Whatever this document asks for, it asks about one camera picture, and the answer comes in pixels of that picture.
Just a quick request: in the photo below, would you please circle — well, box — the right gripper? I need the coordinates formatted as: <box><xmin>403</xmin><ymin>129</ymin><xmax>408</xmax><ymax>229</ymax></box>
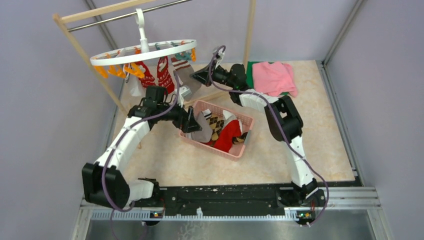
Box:
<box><xmin>189</xmin><ymin>60</ymin><xmax>235</xmax><ymax>89</ymax></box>

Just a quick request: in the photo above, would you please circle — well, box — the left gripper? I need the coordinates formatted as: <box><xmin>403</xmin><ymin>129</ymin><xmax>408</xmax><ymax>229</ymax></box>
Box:
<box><xmin>157</xmin><ymin>95</ymin><xmax>202</xmax><ymax>133</ymax></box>

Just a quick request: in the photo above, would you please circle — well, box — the brown argyle sock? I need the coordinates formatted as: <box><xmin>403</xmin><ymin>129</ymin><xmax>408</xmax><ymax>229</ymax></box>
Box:
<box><xmin>209</xmin><ymin>114</ymin><xmax>225</xmax><ymax>141</ymax></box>

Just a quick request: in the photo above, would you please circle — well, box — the grey sock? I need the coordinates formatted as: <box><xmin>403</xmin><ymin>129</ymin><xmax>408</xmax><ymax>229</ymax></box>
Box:
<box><xmin>176</xmin><ymin>64</ymin><xmax>202</xmax><ymax>101</ymax></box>
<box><xmin>185</xmin><ymin>110</ymin><xmax>213</xmax><ymax>143</ymax></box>

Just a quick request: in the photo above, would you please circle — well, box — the red patterned sock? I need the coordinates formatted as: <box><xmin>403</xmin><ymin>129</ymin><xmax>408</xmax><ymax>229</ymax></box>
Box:
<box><xmin>135</xmin><ymin>61</ymin><xmax>156</xmax><ymax>88</ymax></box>
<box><xmin>156</xmin><ymin>56</ymin><xmax>175</xmax><ymax>94</ymax></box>

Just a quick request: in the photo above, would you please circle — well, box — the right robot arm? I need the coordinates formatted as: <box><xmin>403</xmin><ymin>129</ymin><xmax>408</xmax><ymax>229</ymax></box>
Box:
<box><xmin>190</xmin><ymin>63</ymin><xmax>329</xmax><ymax>208</ymax></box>

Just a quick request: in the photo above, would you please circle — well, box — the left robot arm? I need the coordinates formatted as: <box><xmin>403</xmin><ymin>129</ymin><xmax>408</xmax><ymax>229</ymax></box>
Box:
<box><xmin>81</xmin><ymin>86</ymin><xmax>202</xmax><ymax>211</ymax></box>

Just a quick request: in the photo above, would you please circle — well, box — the white round clip hanger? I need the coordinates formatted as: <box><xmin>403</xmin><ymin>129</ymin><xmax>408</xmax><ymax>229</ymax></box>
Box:
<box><xmin>89</xmin><ymin>8</ymin><xmax>198</xmax><ymax>67</ymax></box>

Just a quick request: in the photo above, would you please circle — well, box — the white black-striped sock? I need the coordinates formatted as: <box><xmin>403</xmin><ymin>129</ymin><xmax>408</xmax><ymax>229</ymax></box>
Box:
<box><xmin>202</xmin><ymin>109</ymin><xmax>213</xmax><ymax>120</ymax></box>

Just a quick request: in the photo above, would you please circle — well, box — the green cloth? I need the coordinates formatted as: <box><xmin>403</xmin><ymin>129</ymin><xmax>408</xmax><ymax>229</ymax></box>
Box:
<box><xmin>246</xmin><ymin>61</ymin><xmax>294</xmax><ymax>88</ymax></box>

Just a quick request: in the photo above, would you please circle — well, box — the red white sock in basket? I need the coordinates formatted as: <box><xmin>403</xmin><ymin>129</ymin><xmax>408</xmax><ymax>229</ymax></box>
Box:
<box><xmin>206</xmin><ymin>110</ymin><xmax>246</xmax><ymax>153</ymax></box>

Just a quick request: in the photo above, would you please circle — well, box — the pink plastic basket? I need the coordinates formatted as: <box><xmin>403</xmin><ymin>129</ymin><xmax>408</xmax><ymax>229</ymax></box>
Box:
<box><xmin>179</xmin><ymin>100</ymin><xmax>254</xmax><ymax>161</ymax></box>

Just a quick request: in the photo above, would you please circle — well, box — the white hanging sock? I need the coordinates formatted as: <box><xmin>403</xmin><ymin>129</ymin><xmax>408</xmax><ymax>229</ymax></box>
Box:
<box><xmin>124</xmin><ymin>70</ymin><xmax>144</xmax><ymax>97</ymax></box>

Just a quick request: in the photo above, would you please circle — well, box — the pink cloth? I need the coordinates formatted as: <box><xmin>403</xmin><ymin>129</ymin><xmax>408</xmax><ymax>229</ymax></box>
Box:
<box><xmin>252</xmin><ymin>62</ymin><xmax>298</xmax><ymax>97</ymax></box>

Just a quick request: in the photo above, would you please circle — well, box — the wooden drying rack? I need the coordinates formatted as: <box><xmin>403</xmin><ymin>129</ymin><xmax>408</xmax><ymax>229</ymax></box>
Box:
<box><xmin>52</xmin><ymin>0</ymin><xmax>258</xmax><ymax>150</ymax></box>

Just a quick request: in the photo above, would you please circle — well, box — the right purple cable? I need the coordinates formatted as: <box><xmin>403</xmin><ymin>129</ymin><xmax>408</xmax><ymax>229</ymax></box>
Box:
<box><xmin>206</xmin><ymin>45</ymin><xmax>330</xmax><ymax>228</ymax></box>

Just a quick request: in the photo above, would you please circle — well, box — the purple cable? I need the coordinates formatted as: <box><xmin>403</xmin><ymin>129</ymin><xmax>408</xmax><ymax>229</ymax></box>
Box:
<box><xmin>206</xmin><ymin>45</ymin><xmax>330</xmax><ymax>228</ymax></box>
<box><xmin>100</xmin><ymin>66</ymin><xmax>182</xmax><ymax>240</ymax></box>

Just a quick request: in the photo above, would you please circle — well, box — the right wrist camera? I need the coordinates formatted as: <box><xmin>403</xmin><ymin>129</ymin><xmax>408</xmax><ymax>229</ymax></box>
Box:
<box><xmin>212</xmin><ymin>52</ymin><xmax>225</xmax><ymax>70</ymax></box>

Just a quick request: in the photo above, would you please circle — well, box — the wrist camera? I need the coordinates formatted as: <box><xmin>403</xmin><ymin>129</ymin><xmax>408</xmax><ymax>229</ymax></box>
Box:
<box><xmin>212</xmin><ymin>52</ymin><xmax>225</xmax><ymax>70</ymax></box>
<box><xmin>178</xmin><ymin>85</ymin><xmax>193</xmax><ymax>103</ymax></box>

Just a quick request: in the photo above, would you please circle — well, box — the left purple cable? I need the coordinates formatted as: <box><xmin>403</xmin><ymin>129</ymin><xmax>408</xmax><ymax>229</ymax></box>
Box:
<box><xmin>100</xmin><ymin>66</ymin><xmax>182</xmax><ymax>240</ymax></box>

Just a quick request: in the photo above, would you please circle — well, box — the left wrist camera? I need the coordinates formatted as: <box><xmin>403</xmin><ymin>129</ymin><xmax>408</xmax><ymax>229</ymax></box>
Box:
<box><xmin>178</xmin><ymin>85</ymin><xmax>193</xmax><ymax>103</ymax></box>

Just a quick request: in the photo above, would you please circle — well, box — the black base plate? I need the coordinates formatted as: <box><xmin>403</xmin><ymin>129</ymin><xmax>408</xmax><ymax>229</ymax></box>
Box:
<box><xmin>145</xmin><ymin>183</ymin><xmax>327</xmax><ymax>218</ymax></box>

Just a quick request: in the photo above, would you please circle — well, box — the aluminium frame rail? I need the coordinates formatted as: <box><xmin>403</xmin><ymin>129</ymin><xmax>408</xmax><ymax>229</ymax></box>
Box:
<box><xmin>72</xmin><ymin>184</ymin><xmax>393</xmax><ymax>240</ymax></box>

